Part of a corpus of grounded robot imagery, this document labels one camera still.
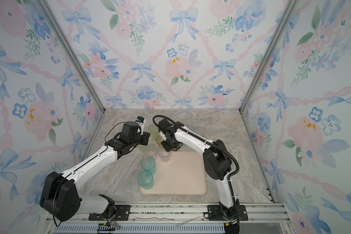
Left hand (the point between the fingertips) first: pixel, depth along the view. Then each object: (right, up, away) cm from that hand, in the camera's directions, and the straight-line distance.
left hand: (148, 132), depth 84 cm
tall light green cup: (0, 0, +15) cm, 15 cm away
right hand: (+11, -9, +6) cm, 16 cm away
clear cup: (0, -12, +7) cm, 14 cm away
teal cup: (0, -18, 0) cm, 18 cm away
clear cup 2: (+8, -15, +9) cm, 19 cm away
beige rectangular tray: (+21, -25, +2) cm, 33 cm away
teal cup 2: (-1, -26, -2) cm, 27 cm away
